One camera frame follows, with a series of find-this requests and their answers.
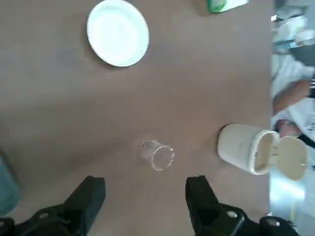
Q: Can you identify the cream mini bin with lid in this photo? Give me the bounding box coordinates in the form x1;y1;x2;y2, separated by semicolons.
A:
216;123;309;181

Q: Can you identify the white round bowl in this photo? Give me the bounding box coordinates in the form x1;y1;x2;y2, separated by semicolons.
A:
86;0;150;67

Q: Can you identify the green tissue pack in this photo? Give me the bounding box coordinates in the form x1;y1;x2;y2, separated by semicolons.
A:
205;0;249;14

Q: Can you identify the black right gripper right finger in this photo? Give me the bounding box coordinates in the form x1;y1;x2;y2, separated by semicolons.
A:
185;175;302;236

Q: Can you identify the person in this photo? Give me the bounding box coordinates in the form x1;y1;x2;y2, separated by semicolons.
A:
270;54;315;148

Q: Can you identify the clear glass measuring cup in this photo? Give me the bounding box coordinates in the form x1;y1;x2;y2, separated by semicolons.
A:
136;139;176;173

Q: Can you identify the grey rectangular tray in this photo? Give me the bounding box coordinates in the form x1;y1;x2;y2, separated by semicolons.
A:
0;153;22;215

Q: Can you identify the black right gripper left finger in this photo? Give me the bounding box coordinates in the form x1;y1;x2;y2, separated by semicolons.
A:
0;176;106;236

